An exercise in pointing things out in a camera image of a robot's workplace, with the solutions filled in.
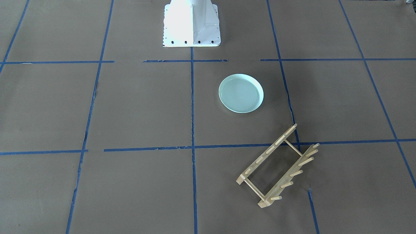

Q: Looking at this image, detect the light green round plate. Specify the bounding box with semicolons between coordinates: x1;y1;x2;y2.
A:
218;74;264;113

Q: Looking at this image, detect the wooden dish rack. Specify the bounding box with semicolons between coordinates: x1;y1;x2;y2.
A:
236;124;320;208

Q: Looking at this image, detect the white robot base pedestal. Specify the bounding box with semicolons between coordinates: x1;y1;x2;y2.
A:
162;0;221;47

